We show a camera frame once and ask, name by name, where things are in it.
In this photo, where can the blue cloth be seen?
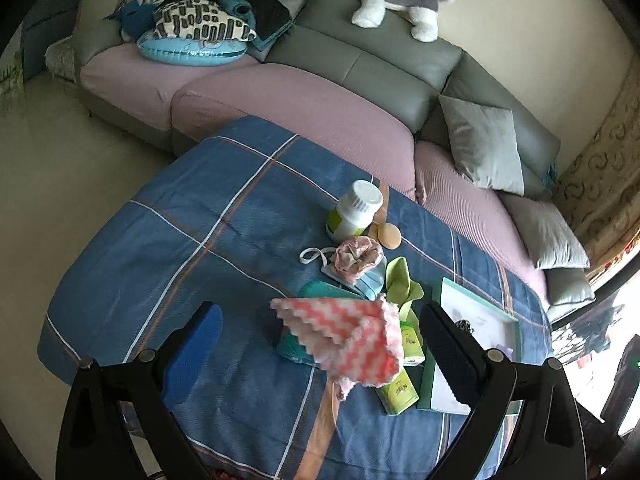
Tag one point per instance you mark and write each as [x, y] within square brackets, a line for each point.
[135, 20]

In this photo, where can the pink sofa cover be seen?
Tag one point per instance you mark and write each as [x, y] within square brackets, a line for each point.
[300, 105]

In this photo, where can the teal fringed cloth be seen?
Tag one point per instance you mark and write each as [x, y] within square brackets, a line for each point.
[551, 176]

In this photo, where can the purple snack packet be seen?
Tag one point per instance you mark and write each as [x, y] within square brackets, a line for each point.
[505, 351]

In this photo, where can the teal box tray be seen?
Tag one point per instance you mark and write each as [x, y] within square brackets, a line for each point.
[482, 317]

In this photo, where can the blue face mask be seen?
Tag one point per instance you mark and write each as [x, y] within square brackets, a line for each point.
[367, 285]

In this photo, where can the grey sofa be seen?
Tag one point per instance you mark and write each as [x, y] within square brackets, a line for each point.
[350, 60]

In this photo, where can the black and white patterned cushion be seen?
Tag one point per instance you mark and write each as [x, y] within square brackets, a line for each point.
[200, 20]

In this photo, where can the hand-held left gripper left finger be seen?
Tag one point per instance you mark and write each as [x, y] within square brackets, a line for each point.
[195, 355]

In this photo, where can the teal wet wipes pack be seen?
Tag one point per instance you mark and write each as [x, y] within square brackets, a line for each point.
[295, 350]

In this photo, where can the pink scrunchie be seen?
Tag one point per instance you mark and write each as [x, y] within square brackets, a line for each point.
[357, 255]

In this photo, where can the blue plaid tablecloth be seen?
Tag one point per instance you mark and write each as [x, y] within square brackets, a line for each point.
[200, 210]

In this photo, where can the leopard print scrunchie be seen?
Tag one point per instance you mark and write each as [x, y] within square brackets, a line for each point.
[464, 326]

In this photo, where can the green tissue pack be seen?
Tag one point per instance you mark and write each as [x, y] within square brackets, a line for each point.
[411, 342]
[397, 392]

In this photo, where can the beige makeup sponge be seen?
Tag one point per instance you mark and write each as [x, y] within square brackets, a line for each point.
[389, 236]

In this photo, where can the grey pillow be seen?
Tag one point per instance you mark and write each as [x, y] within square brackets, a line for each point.
[480, 145]
[545, 232]
[570, 285]

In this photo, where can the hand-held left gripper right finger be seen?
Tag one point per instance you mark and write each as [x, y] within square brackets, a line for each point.
[450, 355]

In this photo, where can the white pill bottle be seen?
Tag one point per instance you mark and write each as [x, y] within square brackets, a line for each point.
[350, 215]

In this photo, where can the pink and white wavy cloth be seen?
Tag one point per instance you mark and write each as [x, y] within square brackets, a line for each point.
[350, 340]

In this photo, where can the patterned beige curtain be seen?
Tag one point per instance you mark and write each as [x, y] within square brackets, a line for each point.
[605, 175]

